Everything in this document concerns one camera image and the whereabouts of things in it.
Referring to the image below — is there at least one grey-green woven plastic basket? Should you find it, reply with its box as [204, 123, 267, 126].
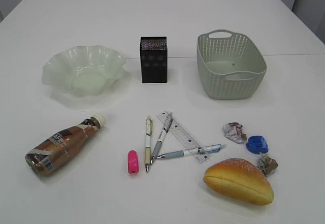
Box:
[197, 29, 267, 100]

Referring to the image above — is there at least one grey grip patterned pen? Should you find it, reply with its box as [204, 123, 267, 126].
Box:
[150, 112, 173, 165]

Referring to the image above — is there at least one pale green wavy glass plate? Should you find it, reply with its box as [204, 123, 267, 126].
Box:
[42, 45, 126, 97]

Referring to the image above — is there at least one white pink paper ball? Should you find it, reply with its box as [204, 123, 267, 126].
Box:
[222, 122, 247, 144]

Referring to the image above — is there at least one blue grey retractable pen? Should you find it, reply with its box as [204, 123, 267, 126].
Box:
[157, 144, 226, 159]

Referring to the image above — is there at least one white and beige pen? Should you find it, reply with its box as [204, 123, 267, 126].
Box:
[145, 116, 153, 173]

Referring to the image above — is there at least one pink highlighter cap eraser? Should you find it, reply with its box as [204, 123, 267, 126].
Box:
[127, 150, 139, 174]

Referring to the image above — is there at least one black square pen holder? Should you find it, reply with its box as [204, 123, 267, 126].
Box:
[140, 36, 168, 83]

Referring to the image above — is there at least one golden sugared bread roll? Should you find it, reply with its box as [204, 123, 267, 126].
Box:
[204, 158, 274, 206]

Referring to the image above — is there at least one clear plastic ruler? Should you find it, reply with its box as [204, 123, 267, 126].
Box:
[169, 115, 210, 163]

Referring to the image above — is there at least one brown paper ball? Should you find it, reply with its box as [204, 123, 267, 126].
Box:
[257, 154, 278, 177]

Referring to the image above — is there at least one brown coffee drink bottle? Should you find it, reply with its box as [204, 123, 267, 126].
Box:
[25, 113, 106, 177]

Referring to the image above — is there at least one blue correction tape dispenser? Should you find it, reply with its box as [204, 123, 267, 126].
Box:
[246, 135, 269, 154]

